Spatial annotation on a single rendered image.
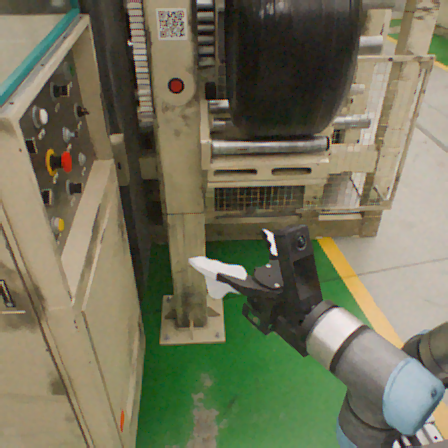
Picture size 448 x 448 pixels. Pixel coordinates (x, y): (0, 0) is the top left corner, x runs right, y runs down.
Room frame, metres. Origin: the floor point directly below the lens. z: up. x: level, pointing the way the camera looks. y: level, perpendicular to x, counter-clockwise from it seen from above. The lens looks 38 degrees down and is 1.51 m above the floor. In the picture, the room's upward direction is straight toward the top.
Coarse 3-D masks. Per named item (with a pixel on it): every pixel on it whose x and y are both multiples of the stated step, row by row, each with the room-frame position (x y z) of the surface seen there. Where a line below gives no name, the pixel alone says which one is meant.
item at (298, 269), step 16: (288, 240) 0.43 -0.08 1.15; (304, 240) 0.44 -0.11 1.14; (288, 256) 0.42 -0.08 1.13; (304, 256) 0.43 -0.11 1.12; (288, 272) 0.41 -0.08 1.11; (304, 272) 0.42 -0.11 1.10; (288, 288) 0.41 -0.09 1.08; (304, 288) 0.40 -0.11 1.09; (320, 288) 0.42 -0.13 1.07; (288, 304) 0.40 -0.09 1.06; (304, 304) 0.39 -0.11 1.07
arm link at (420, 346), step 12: (444, 324) 0.37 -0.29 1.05; (420, 336) 0.40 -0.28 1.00; (432, 336) 0.37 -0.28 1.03; (444, 336) 0.35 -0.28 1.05; (408, 348) 0.39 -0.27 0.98; (420, 348) 0.37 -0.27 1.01; (432, 348) 0.35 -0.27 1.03; (444, 348) 0.34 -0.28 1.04; (420, 360) 0.36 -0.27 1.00; (432, 360) 0.34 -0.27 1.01; (444, 360) 0.33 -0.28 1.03; (432, 372) 0.34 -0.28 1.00; (444, 372) 0.33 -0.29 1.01; (444, 384) 0.33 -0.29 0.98
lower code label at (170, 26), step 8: (160, 8) 1.19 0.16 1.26; (168, 8) 1.19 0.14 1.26; (176, 8) 1.19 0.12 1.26; (184, 8) 1.19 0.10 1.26; (160, 16) 1.19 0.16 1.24; (168, 16) 1.19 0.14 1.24; (176, 16) 1.19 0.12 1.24; (184, 16) 1.19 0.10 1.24; (160, 24) 1.19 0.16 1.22; (168, 24) 1.19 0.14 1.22; (176, 24) 1.19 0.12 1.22; (184, 24) 1.19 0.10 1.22; (160, 32) 1.19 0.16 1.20; (168, 32) 1.19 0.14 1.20; (176, 32) 1.19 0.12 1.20; (184, 32) 1.19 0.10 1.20
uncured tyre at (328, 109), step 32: (224, 0) 1.47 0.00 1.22; (256, 0) 1.05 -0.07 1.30; (288, 0) 1.05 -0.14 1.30; (320, 0) 1.05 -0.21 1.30; (352, 0) 1.06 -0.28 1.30; (224, 32) 1.47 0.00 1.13; (256, 32) 1.03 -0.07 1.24; (288, 32) 1.02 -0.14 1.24; (320, 32) 1.03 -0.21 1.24; (352, 32) 1.04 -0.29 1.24; (256, 64) 1.02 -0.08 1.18; (288, 64) 1.01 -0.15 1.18; (320, 64) 1.02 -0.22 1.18; (352, 64) 1.05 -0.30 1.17; (256, 96) 1.02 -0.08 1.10; (288, 96) 1.02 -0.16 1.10; (320, 96) 1.03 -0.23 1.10; (256, 128) 1.08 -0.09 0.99; (288, 128) 1.08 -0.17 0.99; (320, 128) 1.10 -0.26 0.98
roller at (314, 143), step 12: (216, 144) 1.13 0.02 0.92; (228, 144) 1.13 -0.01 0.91; (240, 144) 1.13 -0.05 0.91; (252, 144) 1.13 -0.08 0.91; (264, 144) 1.13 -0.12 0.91; (276, 144) 1.13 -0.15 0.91; (288, 144) 1.14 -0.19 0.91; (300, 144) 1.14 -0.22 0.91; (312, 144) 1.14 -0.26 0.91; (324, 144) 1.14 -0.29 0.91
